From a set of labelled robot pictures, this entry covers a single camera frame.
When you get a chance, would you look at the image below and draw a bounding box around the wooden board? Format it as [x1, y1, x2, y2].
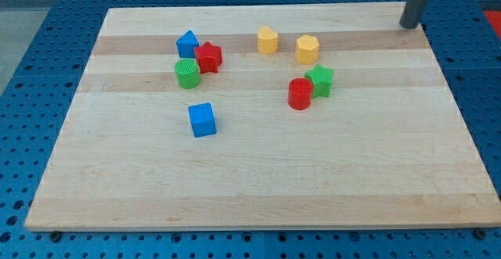
[25, 2, 500, 232]

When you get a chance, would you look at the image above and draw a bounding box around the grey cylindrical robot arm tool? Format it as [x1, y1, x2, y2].
[399, 0, 429, 29]

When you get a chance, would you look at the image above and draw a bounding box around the green cylinder block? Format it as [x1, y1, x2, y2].
[175, 58, 200, 89]

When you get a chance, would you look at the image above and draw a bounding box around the green star block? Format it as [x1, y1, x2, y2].
[305, 64, 333, 98]

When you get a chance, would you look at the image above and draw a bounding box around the yellow hexagon block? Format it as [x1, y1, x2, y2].
[295, 34, 319, 64]

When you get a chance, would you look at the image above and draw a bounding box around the blue pentagon block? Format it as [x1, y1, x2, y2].
[176, 30, 199, 58]

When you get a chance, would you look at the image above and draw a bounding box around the yellow heart block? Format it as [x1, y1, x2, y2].
[257, 26, 279, 54]

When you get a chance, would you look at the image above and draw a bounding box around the red cylinder block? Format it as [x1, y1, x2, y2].
[287, 77, 313, 110]

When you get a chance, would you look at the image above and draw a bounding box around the red star block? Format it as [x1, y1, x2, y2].
[194, 41, 222, 74]

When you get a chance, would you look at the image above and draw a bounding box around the blue cube block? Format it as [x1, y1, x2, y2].
[188, 103, 217, 138]

